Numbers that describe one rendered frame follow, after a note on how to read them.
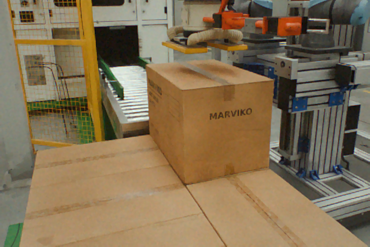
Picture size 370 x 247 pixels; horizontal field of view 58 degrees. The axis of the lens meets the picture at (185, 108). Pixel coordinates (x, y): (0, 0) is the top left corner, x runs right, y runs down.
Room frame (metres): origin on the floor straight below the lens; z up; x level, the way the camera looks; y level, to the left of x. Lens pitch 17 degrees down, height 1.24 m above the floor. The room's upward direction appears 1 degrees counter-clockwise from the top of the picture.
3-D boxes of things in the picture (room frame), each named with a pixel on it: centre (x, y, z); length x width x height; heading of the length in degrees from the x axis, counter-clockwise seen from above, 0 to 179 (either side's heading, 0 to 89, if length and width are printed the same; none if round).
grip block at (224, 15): (1.32, -0.17, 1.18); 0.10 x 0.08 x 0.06; 110
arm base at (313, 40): (1.63, -0.65, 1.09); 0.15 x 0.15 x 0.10
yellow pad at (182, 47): (1.52, 0.01, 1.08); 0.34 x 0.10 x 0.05; 20
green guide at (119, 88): (3.25, 0.78, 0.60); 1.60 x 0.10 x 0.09; 19
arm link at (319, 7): (1.63, -0.66, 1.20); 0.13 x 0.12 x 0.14; 46
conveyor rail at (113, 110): (2.90, 0.72, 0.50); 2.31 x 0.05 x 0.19; 19
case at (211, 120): (1.55, -0.08, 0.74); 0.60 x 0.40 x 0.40; 19
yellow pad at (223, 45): (1.59, -0.17, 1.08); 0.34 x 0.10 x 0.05; 20
